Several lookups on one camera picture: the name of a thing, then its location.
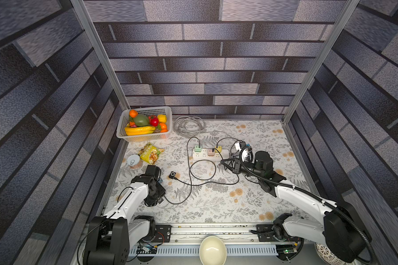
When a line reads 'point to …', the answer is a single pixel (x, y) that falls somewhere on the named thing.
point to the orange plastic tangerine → (133, 113)
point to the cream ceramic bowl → (213, 251)
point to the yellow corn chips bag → (150, 153)
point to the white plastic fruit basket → (124, 121)
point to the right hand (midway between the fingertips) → (219, 161)
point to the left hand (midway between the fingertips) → (162, 195)
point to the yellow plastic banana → (135, 130)
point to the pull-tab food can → (134, 162)
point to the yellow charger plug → (219, 149)
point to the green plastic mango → (141, 120)
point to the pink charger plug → (210, 152)
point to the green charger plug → (197, 149)
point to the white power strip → (203, 155)
